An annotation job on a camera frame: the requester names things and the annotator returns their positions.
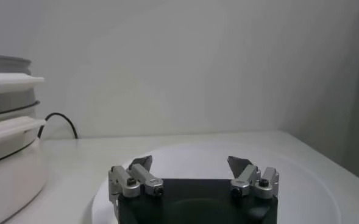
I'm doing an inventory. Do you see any white round plate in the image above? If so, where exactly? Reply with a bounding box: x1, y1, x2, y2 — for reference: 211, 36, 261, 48
81, 141, 342, 224

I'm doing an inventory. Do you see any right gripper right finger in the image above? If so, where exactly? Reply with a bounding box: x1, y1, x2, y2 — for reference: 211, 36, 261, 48
227, 155, 280, 200

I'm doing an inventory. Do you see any black cooker power cable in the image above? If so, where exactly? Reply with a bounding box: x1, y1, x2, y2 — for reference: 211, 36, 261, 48
37, 112, 79, 140

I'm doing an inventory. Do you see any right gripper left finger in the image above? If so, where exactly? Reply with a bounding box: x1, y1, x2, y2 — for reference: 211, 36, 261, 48
108, 155, 165, 203

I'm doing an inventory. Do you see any white electric cooker base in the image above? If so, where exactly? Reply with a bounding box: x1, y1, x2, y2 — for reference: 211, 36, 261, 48
0, 102, 49, 224

